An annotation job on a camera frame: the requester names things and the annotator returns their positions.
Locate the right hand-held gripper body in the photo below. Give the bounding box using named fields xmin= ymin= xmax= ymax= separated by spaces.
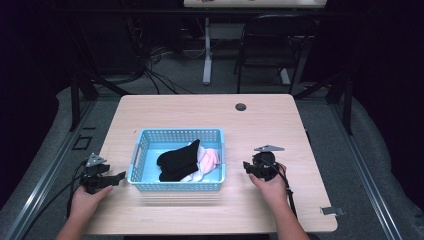
xmin=250 ymin=144 xmax=286 ymax=183

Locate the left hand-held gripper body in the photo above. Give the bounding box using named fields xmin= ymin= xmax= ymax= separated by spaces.
xmin=79 ymin=152 xmax=113 ymax=195

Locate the blue plastic basket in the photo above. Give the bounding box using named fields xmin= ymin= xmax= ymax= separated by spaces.
xmin=127 ymin=127 xmax=227 ymax=193

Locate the pink sock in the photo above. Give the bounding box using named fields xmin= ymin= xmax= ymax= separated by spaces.
xmin=198 ymin=147 xmax=221 ymax=175

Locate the white sock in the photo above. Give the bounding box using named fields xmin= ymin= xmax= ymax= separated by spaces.
xmin=180 ymin=145 xmax=208 ymax=183

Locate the black sock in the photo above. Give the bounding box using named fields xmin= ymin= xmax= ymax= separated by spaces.
xmin=156 ymin=138 xmax=202 ymax=183

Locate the person's right hand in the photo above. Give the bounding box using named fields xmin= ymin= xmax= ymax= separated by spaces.
xmin=248 ymin=162 xmax=290 ymax=214

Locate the person's left hand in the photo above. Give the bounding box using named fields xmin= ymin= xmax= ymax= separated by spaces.
xmin=68 ymin=184 xmax=114 ymax=222

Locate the white desk with metal leg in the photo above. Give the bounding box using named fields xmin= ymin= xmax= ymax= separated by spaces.
xmin=183 ymin=0 xmax=328 ymax=86

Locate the black folding chair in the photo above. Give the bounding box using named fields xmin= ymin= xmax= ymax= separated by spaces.
xmin=232 ymin=13 xmax=318 ymax=95

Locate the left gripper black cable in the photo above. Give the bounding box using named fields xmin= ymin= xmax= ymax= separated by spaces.
xmin=19 ymin=160 xmax=88 ymax=240

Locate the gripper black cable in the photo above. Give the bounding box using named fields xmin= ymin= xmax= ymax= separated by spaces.
xmin=19 ymin=160 xmax=88 ymax=240
xmin=259 ymin=159 xmax=298 ymax=219

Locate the black square floor frame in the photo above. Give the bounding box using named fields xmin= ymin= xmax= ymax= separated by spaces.
xmin=71 ymin=134 xmax=94 ymax=151

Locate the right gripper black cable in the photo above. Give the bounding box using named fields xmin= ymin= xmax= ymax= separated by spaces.
xmin=259 ymin=159 xmax=298 ymax=219

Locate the aluminium floor rail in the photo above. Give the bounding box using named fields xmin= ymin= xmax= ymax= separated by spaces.
xmin=3 ymin=99 xmax=98 ymax=240
xmin=328 ymin=101 xmax=404 ymax=240

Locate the black metal frame stand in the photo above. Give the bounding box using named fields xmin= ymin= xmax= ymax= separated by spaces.
xmin=65 ymin=29 xmax=132 ymax=132
xmin=293 ymin=66 xmax=355 ymax=136

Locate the grey metal bracket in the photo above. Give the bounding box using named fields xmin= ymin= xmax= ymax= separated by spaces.
xmin=319 ymin=206 xmax=347 ymax=217

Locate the bundle of floor cables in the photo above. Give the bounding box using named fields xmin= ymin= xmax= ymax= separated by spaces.
xmin=125 ymin=16 xmax=208 ymax=96

